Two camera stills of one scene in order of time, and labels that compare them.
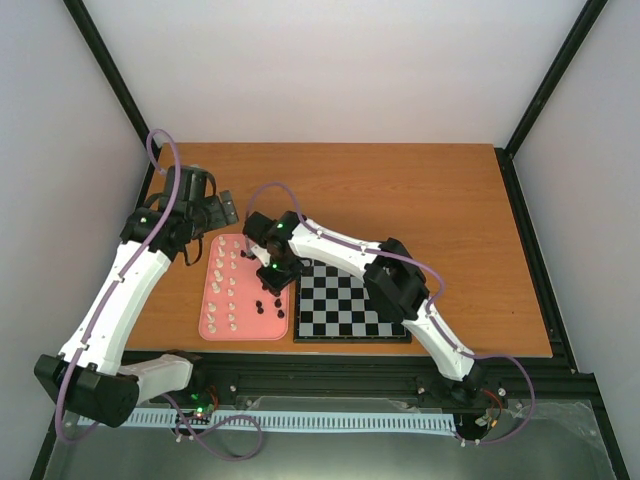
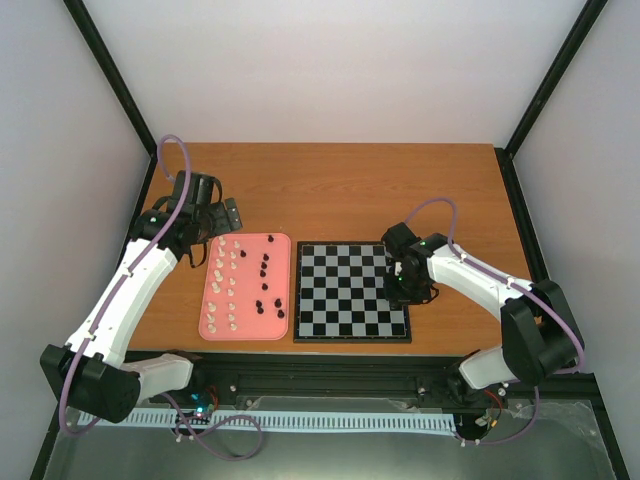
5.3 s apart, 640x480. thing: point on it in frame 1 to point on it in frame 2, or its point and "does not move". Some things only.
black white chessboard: [332, 305] does not move
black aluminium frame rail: [378, 375] does not move
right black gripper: [276, 286] to [396, 297]
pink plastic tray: [234, 306] does not move
